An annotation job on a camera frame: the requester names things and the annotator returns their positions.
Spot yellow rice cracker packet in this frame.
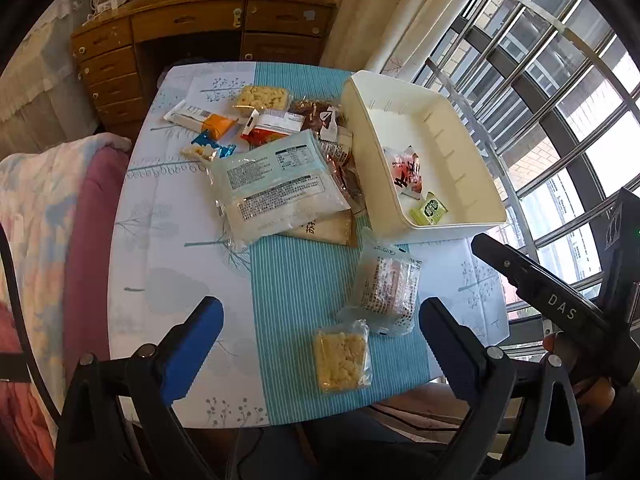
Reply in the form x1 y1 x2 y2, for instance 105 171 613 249
231 85 292 112
312 319 373 396

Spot blue candy packet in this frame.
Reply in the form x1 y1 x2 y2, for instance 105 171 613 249
179 130 237 163

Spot black cable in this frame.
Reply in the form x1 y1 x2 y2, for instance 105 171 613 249
0 222 66 431

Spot beige brown cracker packet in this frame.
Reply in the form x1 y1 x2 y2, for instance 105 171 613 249
276 209 359 248

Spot cream curtain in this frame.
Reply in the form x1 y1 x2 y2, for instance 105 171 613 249
320 0 506 81

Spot small green snack packet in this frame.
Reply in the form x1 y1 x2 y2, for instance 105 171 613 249
410 191 449 227

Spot pink chair cushion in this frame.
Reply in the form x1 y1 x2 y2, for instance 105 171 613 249
62 147 133 386

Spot red white barcode packet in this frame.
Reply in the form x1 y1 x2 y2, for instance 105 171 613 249
240 110 306 150

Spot red white snack packet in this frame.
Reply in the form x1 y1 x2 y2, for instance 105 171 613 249
382 144 427 202

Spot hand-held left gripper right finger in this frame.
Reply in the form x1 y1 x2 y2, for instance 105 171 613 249
419 296 586 480

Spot pink red cloth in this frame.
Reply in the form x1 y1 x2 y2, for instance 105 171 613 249
0 300 56 480

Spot white plastic bin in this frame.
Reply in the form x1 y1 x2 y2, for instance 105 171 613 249
340 70 508 243

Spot white biscuit package red ends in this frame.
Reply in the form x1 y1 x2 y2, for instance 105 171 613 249
317 127 356 167

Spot clear pink-filled snack packet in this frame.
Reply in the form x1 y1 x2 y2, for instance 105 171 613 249
337 227 423 338

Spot pink blanket chair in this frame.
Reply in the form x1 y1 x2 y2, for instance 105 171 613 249
0 132 133 461

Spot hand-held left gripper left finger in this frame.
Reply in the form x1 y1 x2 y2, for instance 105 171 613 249
54 296 224 480

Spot orange white snack packet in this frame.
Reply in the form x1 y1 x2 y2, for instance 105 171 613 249
162 100 241 139

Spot white lace bed cover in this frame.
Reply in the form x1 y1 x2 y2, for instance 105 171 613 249
0 0 101 161

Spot large light-blue snack packet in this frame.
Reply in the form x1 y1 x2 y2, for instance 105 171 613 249
207 129 352 250

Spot wooden desk with drawers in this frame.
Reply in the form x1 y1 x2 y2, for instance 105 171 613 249
70 0 337 133

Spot metal window grille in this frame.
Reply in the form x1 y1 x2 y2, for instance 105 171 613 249
380 0 640 361

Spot person's right hand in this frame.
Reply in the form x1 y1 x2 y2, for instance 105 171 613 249
542 332 617 413

